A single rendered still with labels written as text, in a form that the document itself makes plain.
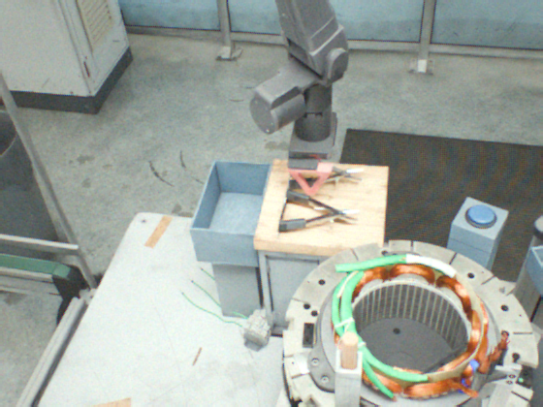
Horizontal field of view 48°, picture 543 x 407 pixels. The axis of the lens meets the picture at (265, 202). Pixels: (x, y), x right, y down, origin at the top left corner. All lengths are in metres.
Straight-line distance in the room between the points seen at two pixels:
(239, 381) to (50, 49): 2.14
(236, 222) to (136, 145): 1.82
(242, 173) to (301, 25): 0.40
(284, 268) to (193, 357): 0.28
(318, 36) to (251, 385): 0.63
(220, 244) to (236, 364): 0.26
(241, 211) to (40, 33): 2.00
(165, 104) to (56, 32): 0.60
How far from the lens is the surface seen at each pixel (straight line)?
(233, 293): 1.16
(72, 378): 1.24
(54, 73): 3.08
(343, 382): 0.72
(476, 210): 1.06
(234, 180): 1.13
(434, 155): 2.71
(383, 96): 3.03
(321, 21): 0.81
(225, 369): 1.17
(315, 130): 0.94
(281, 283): 1.06
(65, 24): 2.90
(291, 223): 0.95
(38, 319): 2.37
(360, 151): 2.70
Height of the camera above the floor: 1.80
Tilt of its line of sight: 46 degrees down
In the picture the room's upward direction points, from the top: 6 degrees counter-clockwise
